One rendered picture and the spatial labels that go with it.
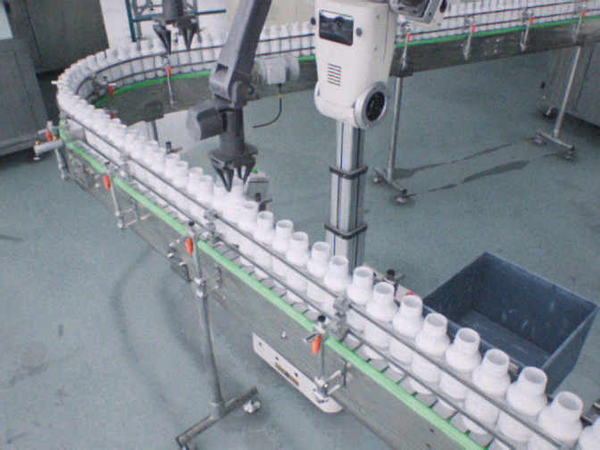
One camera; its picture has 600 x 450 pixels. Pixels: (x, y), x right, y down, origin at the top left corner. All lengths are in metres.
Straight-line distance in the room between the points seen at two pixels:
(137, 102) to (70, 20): 3.79
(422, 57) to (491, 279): 2.03
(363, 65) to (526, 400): 1.09
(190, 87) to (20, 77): 1.81
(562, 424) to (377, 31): 1.17
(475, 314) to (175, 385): 1.33
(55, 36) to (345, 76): 4.96
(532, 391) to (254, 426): 1.48
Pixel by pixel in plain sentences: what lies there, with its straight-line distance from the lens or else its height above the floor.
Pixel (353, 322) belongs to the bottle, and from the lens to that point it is 1.09.
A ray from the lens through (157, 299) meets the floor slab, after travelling 2.84.
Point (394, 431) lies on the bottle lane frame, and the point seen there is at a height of 0.88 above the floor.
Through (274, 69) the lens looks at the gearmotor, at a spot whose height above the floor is 1.02.
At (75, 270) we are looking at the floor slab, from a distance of 3.19.
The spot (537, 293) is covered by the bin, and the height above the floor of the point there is 0.90.
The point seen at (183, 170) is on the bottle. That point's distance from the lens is 1.45.
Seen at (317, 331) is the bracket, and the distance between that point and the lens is 1.03.
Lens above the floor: 1.81
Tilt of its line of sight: 34 degrees down
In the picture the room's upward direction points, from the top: 1 degrees counter-clockwise
